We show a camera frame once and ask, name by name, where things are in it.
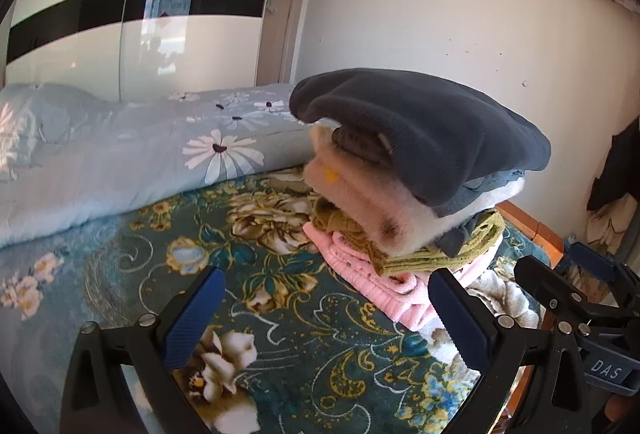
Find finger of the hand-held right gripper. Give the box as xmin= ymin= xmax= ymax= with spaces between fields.
xmin=565 ymin=241 xmax=626 ymax=302
xmin=514 ymin=255 xmax=608 ymax=340

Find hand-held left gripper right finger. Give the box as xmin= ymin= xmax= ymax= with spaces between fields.
xmin=427 ymin=270 xmax=587 ymax=434

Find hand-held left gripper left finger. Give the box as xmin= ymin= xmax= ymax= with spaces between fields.
xmin=60 ymin=265 xmax=227 ymax=434

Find dark grey fleece-lined garment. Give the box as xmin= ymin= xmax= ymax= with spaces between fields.
xmin=289 ymin=68 xmax=552 ymax=259

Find dark hanging clothes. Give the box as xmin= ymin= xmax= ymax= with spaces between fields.
xmin=587 ymin=116 xmax=640 ymax=213

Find light floral hanging cloth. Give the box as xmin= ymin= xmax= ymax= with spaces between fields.
xmin=584 ymin=193 xmax=640 ymax=259

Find teal floral blanket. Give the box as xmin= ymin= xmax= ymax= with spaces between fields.
xmin=0 ymin=164 xmax=556 ymax=434

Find olive green knitted garment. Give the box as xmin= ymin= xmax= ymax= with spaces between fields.
xmin=312 ymin=196 xmax=507 ymax=278

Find pink knitted garment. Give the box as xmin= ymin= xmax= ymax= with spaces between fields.
xmin=302 ymin=221 xmax=497 ymax=330

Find cream fleece garment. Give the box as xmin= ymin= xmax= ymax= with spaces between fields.
xmin=302 ymin=124 xmax=466 ymax=261

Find light blue daisy quilt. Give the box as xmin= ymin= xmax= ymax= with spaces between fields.
xmin=0 ymin=82 xmax=321 ymax=249

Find white wardrobe with black stripe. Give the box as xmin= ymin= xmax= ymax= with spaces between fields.
xmin=5 ymin=0 xmax=288 ymax=103

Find pale interior door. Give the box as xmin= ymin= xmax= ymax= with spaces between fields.
xmin=256 ymin=0 xmax=313 ymax=88

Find wooden bed frame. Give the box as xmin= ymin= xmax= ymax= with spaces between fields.
xmin=497 ymin=201 xmax=567 ymax=271

